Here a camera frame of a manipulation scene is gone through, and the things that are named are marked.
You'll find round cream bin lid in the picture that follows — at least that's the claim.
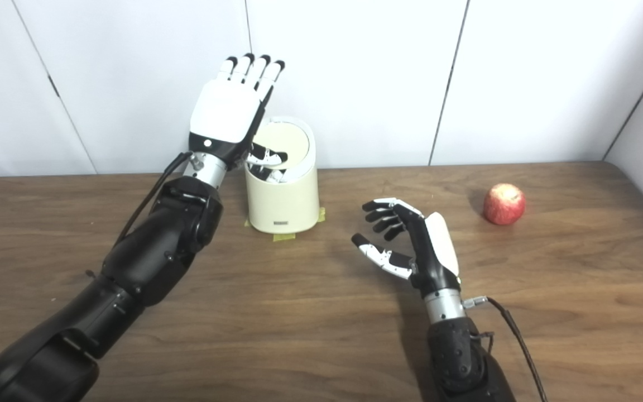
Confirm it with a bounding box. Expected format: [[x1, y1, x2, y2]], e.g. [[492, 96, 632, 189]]
[[255, 124, 309, 168]]

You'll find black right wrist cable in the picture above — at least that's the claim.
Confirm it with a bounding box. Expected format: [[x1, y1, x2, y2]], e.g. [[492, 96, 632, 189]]
[[463, 296, 548, 402]]

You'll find red apple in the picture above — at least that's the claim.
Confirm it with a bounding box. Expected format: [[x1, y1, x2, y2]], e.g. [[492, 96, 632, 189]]
[[483, 183, 526, 226]]

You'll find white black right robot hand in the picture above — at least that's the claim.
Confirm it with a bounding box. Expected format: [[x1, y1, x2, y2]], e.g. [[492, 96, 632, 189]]
[[352, 198, 462, 296]]

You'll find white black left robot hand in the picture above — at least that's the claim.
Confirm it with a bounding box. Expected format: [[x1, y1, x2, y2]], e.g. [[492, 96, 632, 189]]
[[189, 54, 289, 185]]

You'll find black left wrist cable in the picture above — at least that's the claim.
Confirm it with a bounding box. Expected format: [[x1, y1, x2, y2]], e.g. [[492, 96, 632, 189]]
[[112, 151, 194, 246]]

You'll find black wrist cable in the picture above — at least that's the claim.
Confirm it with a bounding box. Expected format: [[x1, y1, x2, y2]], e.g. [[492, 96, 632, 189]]
[[463, 296, 548, 402], [112, 151, 194, 246]]

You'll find cream-colored bin body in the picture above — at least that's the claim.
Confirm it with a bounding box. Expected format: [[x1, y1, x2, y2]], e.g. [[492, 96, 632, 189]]
[[243, 116, 320, 235]]

